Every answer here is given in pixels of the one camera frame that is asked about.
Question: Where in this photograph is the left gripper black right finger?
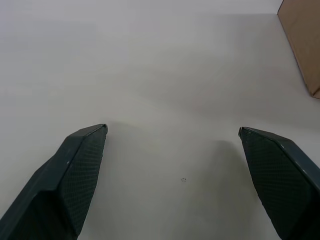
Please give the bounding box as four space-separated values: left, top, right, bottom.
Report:
237 126 320 240

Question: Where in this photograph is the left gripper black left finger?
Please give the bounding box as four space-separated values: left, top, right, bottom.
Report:
0 123 109 240

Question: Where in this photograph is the brown cardboard box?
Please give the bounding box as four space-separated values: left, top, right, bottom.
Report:
277 0 320 100

